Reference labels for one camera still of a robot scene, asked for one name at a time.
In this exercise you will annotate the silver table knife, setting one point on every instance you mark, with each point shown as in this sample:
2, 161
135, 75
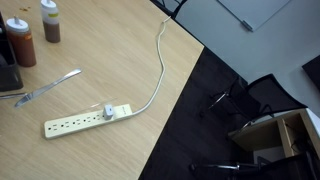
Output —
46, 88

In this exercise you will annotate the white plug-in charger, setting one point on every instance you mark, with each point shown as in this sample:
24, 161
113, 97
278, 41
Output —
108, 112

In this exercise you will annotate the black mesh office chair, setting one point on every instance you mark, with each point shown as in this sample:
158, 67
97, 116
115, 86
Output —
266, 93
168, 10

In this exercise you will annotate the beige power strip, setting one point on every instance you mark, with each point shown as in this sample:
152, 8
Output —
73, 125

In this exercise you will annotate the grey whiteboard eraser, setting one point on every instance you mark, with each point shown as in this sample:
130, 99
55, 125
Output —
247, 25

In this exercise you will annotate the brown sauce squeeze bottle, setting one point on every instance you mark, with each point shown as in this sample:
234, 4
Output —
52, 31

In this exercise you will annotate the orange-brown sauce squeeze bottle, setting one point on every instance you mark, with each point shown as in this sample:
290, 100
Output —
21, 50

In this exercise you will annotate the silver spoon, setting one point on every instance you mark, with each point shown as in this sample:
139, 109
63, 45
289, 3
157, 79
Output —
11, 96

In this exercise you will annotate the black organizer box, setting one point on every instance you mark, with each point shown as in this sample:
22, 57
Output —
8, 76

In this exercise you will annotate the small food crumbs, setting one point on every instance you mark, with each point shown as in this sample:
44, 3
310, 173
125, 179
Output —
25, 9

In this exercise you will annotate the white wall whiteboard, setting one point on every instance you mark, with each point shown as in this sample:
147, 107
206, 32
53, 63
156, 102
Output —
253, 10

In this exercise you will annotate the black wall monitor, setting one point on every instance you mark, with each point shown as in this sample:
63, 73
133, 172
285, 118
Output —
313, 71

